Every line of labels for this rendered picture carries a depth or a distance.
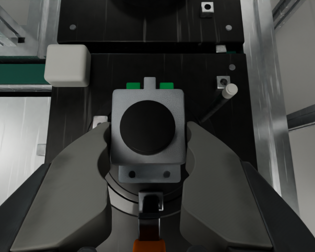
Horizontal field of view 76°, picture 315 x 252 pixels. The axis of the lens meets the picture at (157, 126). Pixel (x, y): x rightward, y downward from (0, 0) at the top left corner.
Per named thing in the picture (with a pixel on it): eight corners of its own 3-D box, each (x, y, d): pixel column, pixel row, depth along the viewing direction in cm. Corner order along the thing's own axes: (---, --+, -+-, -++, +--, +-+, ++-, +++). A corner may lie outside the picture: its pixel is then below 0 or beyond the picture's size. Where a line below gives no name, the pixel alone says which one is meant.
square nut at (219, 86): (228, 91, 24) (231, 88, 23) (214, 91, 24) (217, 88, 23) (227, 79, 25) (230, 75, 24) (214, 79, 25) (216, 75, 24)
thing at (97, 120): (110, 137, 21) (107, 135, 20) (96, 137, 21) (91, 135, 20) (111, 119, 22) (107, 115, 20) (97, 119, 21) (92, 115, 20)
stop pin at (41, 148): (61, 157, 27) (46, 155, 23) (52, 157, 27) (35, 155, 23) (62, 146, 27) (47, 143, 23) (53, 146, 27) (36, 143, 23)
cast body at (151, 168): (176, 180, 17) (191, 188, 10) (124, 180, 17) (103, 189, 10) (174, 86, 19) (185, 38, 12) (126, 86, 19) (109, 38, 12)
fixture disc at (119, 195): (216, 213, 22) (223, 218, 20) (85, 215, 21) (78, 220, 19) (209, 90, 24) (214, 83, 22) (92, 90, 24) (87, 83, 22)
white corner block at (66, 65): (94, 92, 26) (83, 79, 22) (58, 92, 26) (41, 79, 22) (96, 60, 27) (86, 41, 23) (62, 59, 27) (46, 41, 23)
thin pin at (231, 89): (206, 122, 22) (238, 94, 13) (198, 122, 22) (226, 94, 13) (205, 115, 22) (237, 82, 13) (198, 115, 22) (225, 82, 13)
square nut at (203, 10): (212, 18, 26) (214, 12, 25) (199, 18, 26) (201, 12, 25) (211, 7, 27) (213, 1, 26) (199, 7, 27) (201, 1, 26)
